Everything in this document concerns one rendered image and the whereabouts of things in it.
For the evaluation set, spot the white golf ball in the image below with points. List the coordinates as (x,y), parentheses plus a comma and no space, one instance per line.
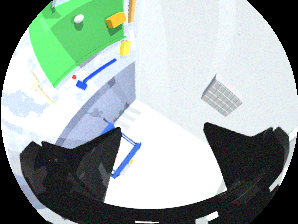
(78,19)

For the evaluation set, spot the orange mallet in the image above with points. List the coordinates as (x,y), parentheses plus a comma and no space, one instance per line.
(132,4)

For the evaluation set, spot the green flat mat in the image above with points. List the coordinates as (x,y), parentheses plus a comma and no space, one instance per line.
(59,43)

